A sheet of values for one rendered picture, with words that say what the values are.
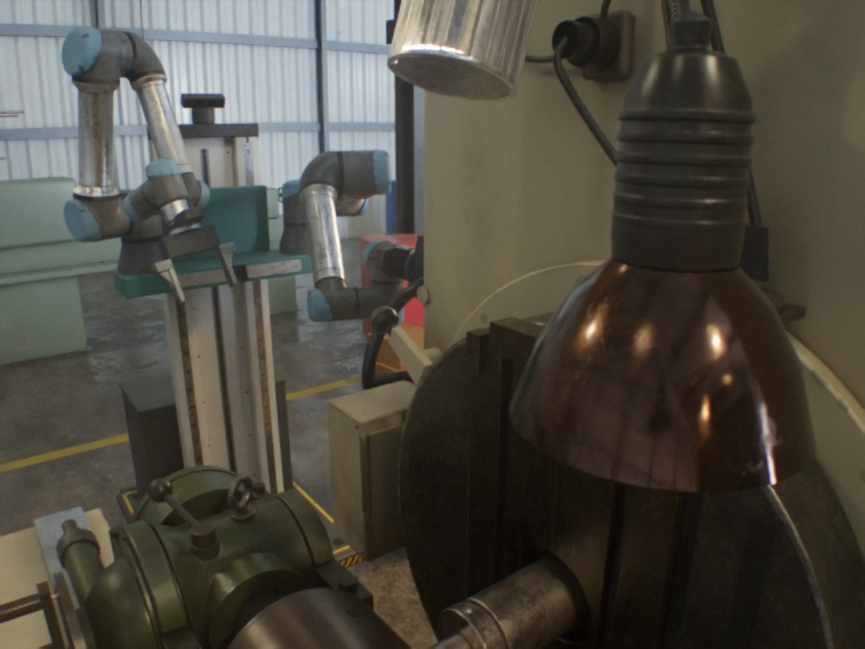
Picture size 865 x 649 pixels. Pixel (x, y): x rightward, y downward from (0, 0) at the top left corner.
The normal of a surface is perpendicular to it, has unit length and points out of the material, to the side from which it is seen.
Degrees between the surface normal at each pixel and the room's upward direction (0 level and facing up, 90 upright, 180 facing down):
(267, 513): 9
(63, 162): 90
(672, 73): 66
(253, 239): 90
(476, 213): 90
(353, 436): 90
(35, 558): 0
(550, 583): 26
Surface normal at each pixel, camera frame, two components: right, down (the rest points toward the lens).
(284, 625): -0.18, -0.90
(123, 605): 0.04, -0.57
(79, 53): -0.49, 0.11
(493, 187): -0.79, 0.17
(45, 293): 0.62, 0.22
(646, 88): -0.82, -0.28
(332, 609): 0.18, -0.97
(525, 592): 0.20, -0.83
